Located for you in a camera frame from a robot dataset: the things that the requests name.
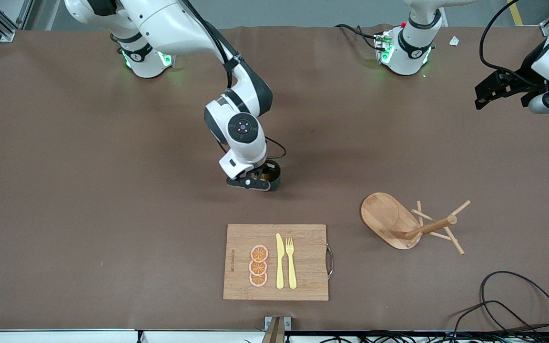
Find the bamboo cutting board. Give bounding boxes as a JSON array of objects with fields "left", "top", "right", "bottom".
[{"left": 223, "top": 224, "right": 335, "bottom": 302}]

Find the yellow plastic fork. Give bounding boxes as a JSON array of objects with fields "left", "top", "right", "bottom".
[{"left": 285, "top": 237, "right": 298, "bottom": 290}]

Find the yellow plastic knife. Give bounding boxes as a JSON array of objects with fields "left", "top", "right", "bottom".
[{"left": 275, "top": 233, "right": 285, "bottom": 290}]

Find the black left base cable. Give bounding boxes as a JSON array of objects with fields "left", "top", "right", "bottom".
[{"left": 335, "top": 24, "right": 381, "bottom": 50}]

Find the brown table mat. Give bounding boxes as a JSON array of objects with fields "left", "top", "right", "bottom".
[{"left": 0, "top": 24, "right": 549, "bottom": 332}]

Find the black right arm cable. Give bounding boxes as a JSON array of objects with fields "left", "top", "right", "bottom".
[{"left": 179, "top": 0, "right": 287, "bottom": 160}]

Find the wooden mug rack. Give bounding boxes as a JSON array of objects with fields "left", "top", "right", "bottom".
[{"left": 361, "top": 192, "right": 471, "bottom": 255}]

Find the dark green cup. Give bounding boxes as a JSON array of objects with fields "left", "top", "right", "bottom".
[{"left": 261, "top": 160, "right": 282, "bottom": 192}]

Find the metal bracket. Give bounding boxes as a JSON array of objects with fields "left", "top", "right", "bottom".
[{"left": 261, "top": 316, "right": 292, "bottom": 343}]

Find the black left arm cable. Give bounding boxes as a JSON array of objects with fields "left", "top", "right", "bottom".
[{"left": 478, "top": 0, "right": 542, "bottom": 87}]

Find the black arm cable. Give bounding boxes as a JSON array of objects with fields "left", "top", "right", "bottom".
[
  {"left": 179, "top": 0, "right": 287, "bottom": 160},
  {"left": 478, "top": 0, "right": 542, "bottom": 87}
]

